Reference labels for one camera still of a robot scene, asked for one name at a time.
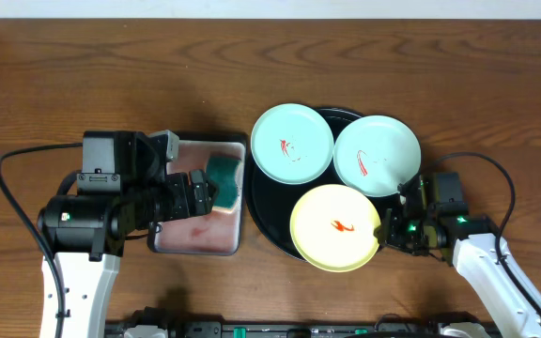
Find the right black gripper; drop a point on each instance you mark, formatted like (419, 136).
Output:
(387, 233)

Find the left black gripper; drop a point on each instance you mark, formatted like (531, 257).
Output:
(196, 192)

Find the green scrubbing sponge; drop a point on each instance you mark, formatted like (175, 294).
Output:
(224, 171)

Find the yellow plate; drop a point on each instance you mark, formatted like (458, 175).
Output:
(333, 228)

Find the mint plate with red streak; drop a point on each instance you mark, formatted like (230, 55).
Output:
(375, 154)

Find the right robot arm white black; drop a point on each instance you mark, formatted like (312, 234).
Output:
(433, 216)

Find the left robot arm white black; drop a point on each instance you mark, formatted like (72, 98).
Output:
(123, 186)

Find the black rectangular soapy tray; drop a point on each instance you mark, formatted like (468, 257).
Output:
(217, 233)

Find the mint plate upper left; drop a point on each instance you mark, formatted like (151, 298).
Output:
(292, 144)

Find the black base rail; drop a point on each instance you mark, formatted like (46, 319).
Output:
(152, 322)

